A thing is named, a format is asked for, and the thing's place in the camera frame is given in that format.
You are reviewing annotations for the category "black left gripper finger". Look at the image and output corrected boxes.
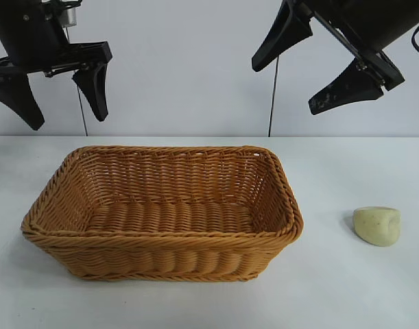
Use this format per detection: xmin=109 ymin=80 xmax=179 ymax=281
xmin=0 ymin=73 xmax=45 ymax=131
xmin=71 ymin=62 xmax=110 ymax=123

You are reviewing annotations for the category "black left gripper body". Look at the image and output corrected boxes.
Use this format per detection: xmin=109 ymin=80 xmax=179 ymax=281
xmin=0 ymin=0 xmax=113 ymax=79

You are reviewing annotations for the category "brown woven wicker basket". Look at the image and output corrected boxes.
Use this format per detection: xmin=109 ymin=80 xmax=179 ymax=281
xmin=19 ymin=145 xmax=305 ymax=282

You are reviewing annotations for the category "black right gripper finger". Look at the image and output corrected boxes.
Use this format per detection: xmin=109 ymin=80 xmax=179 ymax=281
xmin=252 ymin=1 xmax=313 ymax=72
xmin=308 ymin=60 xmax=385 ymax=116

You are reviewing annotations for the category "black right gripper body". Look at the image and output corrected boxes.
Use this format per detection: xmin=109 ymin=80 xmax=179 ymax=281
xmin=280 ymin=0 xmax=419 ymax=93

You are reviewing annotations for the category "pale yellow egg yolk pastry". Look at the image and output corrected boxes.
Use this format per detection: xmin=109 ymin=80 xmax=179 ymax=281
xmin=352 ymin=206 xmax=402 ymax=247

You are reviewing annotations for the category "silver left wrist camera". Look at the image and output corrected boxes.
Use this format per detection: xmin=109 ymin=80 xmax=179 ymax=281
xmin=62 ymin=6 xmax=79 ymax=27

